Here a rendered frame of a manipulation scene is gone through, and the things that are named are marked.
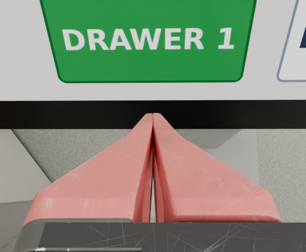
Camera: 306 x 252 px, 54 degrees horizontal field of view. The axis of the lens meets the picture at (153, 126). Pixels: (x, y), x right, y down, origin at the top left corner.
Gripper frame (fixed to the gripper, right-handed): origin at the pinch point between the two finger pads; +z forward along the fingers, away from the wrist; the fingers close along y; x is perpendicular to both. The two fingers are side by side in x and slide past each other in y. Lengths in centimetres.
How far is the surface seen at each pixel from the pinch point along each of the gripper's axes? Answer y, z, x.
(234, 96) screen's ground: -4.3, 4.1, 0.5
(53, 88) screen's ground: 5.2, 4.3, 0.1
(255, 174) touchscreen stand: -37, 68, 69
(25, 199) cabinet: 33, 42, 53
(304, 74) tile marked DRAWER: -7.5, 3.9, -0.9
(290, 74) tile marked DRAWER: -6.8, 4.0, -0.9
